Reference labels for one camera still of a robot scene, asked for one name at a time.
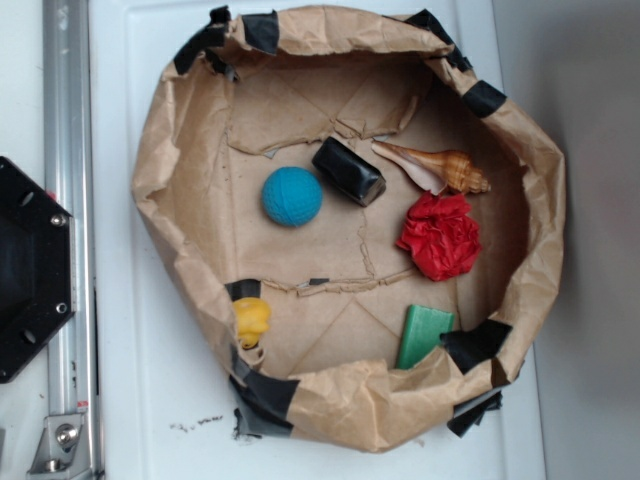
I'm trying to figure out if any yellow rubber duck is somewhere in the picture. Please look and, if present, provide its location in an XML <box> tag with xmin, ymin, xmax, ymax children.
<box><xmin>232</xmin><ymin>297</ymin><xmax>271</xmax><ymax>349</ymax></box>

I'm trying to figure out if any brown paper bag bin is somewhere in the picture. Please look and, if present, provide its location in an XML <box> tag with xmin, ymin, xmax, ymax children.
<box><xmin>132</xmin><ymin>6</ymin><xmax>566</xmax><ymax>452</ymax></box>

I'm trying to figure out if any orange spiral seashell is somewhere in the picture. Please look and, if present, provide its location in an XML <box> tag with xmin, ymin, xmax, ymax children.
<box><xmin>371</xmin><ymin>140</ymin><xmax>491</xmax><ymax>195</ymax></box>

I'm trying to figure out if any metal corner bracket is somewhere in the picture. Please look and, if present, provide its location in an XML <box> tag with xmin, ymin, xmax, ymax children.
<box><xmin>26</xmin><ymin>413</ymin><xmax>91</xmax><ymax>479</ymax></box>

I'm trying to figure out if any red crumpled paper ball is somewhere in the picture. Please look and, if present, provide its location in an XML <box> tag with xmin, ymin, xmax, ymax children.
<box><xmin>396</xmin><ymin>192</ymin><xmax>482</xmax><ymax>281</ymax></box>

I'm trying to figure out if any blue dimpled ball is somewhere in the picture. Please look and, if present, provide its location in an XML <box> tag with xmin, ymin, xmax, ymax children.
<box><xmin>261</xmin><ymin>167</ymin><xmax>323</xmax><ymax>227</ymax></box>

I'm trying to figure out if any green rectangular block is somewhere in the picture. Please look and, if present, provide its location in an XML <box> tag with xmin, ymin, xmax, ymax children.
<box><xmin>395</xmin><ymin>304</ymin><xmax>455</xmax><ymax>370</ymax></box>

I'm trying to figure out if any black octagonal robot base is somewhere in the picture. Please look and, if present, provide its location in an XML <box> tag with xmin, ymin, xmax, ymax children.
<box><xmin>1</xmin><ymin>157</ymin><xmax>74</xmax><ymax>384</ymax></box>

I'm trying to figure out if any black wrapped box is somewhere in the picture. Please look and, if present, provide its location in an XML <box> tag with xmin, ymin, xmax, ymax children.
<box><xmin>312</xmin><ymin>137</ymin><xmax>386</xmax><ymax>207</ymax></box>

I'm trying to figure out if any aluminium profile rail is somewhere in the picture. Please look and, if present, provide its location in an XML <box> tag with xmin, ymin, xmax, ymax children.
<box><xmin>43</xmin><ymin>1</ymin><xmax>105</xmax><ymax>479</ymax></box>

